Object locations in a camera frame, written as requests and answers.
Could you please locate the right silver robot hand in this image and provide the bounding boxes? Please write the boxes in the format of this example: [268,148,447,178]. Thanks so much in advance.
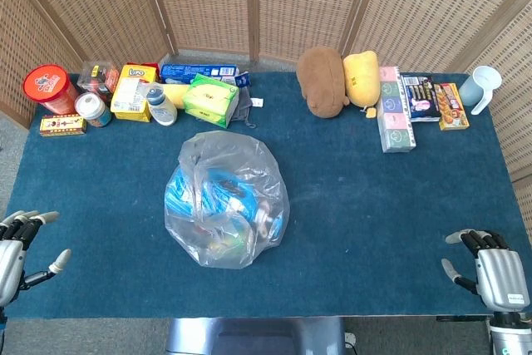
[441,229,532,313]

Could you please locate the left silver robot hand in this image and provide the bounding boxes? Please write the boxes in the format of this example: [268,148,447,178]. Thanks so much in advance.
[0,210,72,308]

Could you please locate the clear plastic bag with items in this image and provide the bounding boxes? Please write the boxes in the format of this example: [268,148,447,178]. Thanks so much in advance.
[164,130,291,270]

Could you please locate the dark robot base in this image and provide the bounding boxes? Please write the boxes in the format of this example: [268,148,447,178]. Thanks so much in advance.
[165,316,348,355]

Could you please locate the red yellow small flat box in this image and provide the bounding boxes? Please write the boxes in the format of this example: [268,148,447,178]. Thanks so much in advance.
[39,115,88,138]

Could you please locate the small can with white lid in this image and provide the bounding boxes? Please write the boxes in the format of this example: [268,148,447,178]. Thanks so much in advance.
[74,91,113,128]

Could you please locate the red lidded round canister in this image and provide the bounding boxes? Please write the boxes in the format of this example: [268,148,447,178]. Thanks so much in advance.
[22,64,81,116]

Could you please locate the orange curry box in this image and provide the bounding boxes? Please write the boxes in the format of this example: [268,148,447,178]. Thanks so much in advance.
[433,82,470,131]

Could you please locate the pale blue measuring cup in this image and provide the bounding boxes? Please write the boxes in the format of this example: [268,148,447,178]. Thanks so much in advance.
[458,65,503,116]

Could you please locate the dark blue snack packet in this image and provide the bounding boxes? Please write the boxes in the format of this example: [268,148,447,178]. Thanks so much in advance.
[401,74,442,123]

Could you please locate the pastel tissue pack strip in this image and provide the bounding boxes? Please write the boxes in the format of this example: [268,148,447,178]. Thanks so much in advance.
[376,66,417,154]

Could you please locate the clear plastic box red items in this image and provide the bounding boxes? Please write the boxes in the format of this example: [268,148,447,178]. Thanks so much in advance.
[76,60,121,103]

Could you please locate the yellow snack box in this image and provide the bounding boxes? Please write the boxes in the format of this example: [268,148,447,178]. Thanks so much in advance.
[110,64,160,123]

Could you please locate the white bottle with blue cap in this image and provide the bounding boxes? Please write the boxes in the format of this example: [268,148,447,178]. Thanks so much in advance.
[145,83,179,127]

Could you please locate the yellow sponge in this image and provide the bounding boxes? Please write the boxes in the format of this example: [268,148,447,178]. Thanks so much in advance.
[162,83,193,110]

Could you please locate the yellow plush toy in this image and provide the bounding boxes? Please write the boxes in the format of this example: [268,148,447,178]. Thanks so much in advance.
[342,50,382,109]

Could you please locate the blue table cloth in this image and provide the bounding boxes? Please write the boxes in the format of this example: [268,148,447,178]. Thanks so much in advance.
[2,70,532,319]

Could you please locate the green tissue pack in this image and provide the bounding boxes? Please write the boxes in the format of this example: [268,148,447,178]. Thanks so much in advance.
[181,73,240,129]

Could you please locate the brown capybara plush toy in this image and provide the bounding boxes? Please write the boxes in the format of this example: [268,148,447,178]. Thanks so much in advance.
[296,47,351,120]

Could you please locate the blue toothpaste box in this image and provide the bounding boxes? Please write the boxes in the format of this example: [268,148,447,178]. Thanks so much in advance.
[159,63,239,85]

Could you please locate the woven bamboo folding screen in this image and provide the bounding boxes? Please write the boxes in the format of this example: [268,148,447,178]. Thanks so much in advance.
[0,0,532,248]

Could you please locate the grey drawstring pouch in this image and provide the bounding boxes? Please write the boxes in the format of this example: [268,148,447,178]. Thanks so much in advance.
[230,85,258,129]

